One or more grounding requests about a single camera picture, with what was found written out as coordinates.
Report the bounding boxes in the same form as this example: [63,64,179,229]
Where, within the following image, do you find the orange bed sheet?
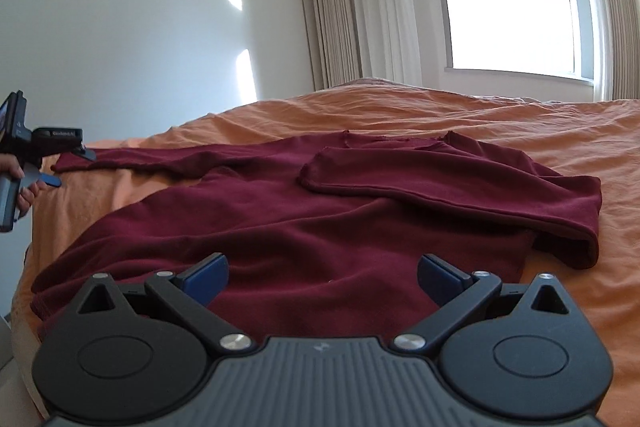
[10,77,640,427]

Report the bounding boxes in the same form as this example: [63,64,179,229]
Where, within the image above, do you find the maroon sweater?
[30,130,602,323]

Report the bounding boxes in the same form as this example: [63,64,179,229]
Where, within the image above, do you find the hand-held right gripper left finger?
[70,253,253,355]

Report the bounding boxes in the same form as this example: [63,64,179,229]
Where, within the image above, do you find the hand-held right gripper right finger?
[391,253,576,354]

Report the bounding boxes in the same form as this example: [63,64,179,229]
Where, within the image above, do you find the person's left hand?
[0,156,47,214]

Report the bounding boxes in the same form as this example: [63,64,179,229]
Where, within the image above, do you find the window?
[442,0,596,76]

